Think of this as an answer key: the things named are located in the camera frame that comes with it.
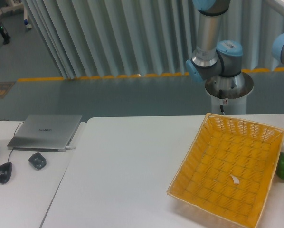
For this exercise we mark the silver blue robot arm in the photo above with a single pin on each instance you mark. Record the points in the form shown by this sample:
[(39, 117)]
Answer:
[(219, 63)]

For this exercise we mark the yellow woven basket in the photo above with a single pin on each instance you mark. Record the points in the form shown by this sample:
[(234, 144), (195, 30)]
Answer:
[(225, 146)]

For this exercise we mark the white paper scrap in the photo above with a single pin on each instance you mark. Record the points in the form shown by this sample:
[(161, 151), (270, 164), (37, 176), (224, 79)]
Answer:
[(235, 180)]

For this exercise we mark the silver closed laptop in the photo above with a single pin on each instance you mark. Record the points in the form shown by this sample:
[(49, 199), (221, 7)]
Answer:
[(51, 133)]

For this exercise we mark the black earbud case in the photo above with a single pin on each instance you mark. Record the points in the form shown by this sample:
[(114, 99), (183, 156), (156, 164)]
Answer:
[(38, 161)]

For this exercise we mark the black computer mouse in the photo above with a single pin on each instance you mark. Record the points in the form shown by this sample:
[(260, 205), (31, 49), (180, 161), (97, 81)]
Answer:
[(5, 172)]

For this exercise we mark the white rolling stand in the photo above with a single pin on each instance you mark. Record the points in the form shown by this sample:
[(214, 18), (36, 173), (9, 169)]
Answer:
[(16, 6)]

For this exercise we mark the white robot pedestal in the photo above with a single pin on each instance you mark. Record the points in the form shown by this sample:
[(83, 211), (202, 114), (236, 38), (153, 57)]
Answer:
[(229, 95)]

